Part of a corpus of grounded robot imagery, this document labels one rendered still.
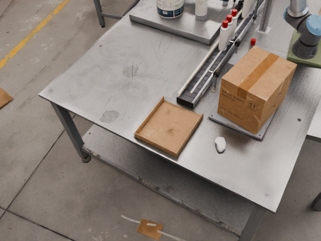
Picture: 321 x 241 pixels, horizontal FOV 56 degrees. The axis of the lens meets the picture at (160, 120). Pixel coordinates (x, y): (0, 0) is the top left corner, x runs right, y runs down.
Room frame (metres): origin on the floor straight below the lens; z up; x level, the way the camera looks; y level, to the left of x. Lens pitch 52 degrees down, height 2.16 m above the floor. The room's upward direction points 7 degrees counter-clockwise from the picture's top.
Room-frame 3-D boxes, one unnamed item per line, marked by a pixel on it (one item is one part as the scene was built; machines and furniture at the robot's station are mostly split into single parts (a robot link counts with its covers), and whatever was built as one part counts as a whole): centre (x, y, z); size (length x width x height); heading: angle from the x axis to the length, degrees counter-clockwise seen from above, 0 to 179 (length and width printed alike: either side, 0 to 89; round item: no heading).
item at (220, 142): (0.82, -0.29, 0.85); 0.08 x 0.07 x 0.04; 144
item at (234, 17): (1.62, -0.53, 0.98); 0.05 x 0.05 x 0.20
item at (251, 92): (1.04, -0.51, 0.99); 0.30 x 0.24 x 0.27; 134
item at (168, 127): (0.98, -0.05, 0.85); 0.30 x 0.26 x 0.04; 143
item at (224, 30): (1.52, -0.45, 0.98); 0.05 x 0.05 x 0.20
